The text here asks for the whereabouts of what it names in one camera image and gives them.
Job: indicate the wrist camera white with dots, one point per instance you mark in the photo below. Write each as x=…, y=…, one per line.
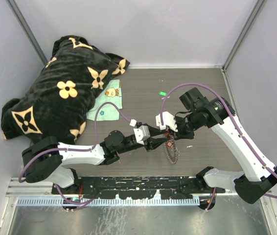
x=141, y=132
x=168, y=122

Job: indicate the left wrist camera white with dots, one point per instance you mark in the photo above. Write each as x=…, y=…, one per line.
x=141, y=132

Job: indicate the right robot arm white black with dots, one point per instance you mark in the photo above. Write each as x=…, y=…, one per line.
x=258, y=175

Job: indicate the black floral plush blanket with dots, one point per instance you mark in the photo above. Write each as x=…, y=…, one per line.
x=58, y=101

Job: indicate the green key tag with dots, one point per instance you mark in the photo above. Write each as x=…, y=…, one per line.
x=162, y=93

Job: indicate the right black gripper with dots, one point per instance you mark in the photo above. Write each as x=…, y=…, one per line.
x=180, y=134

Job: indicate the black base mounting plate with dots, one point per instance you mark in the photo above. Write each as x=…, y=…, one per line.
x=169, y=187

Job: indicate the red key tags bunch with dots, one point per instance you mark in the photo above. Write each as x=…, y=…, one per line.
x=170, y=144

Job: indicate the aluminium rail with slotted duct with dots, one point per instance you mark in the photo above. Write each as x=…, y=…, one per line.
x=45, y=194

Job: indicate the large keyring with small rings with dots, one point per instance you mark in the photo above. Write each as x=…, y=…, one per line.
x=172, y=155

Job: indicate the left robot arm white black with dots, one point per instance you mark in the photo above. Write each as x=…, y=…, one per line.
x=47, y=159

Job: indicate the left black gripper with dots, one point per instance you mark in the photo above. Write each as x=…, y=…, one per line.
x=152, y=143

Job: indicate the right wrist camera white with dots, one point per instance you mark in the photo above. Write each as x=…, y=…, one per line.
x=168, y=122

